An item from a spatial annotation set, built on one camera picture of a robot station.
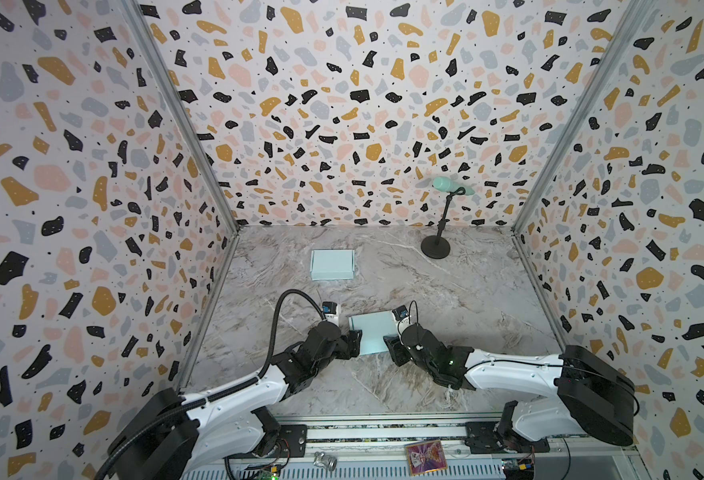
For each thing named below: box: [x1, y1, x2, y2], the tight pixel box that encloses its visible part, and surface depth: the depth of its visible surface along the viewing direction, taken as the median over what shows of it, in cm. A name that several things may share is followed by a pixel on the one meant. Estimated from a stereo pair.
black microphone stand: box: [421, 186, 466, 259], surface depth 119 cm
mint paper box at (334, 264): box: [310, 249, 355, 281], surface depth 108 cm
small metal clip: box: [312, 451, 338, 471], surface depth 71 cm
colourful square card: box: [406, 440, 448, 476], surface depth 72 cm
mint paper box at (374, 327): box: [348, 311, 398, 356], surface depth 85 cm
